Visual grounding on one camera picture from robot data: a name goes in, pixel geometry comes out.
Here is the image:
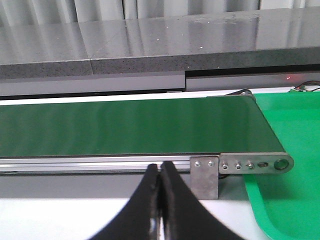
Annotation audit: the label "white pleated curtain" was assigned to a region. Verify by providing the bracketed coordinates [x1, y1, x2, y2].
[0, 0, 320, 27]

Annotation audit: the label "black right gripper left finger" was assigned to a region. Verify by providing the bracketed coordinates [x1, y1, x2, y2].
[91, 164, 160, 240]

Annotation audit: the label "green conveyor belt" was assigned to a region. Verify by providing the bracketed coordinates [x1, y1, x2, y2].
[0, 95, 284, 157]

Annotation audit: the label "green plastic tray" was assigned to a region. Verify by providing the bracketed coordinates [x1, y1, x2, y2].
[243, 91, 320, 240]

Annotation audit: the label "grey stone counter slab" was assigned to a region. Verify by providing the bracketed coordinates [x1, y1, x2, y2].
[0, 7, 320, 80]

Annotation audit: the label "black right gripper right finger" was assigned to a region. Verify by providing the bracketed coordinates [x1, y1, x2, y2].
[161, 161, 242, 240]

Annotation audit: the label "aluminium conveyor side rail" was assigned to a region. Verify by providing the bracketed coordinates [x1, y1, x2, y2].
[0, 155, 191, 174]

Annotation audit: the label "grey panel under counter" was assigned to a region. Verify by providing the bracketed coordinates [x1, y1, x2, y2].
[0, 70, 320, 98]

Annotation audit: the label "steel conveyor support plate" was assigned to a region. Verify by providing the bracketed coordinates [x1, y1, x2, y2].
[189, 156, 219, 200]

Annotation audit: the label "red and black wires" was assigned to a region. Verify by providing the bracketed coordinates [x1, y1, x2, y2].
[293, 81, 320, 93]

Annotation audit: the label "steel conveyor end bracket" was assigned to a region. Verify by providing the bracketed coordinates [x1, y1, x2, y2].
[219, 152, 294, 175]

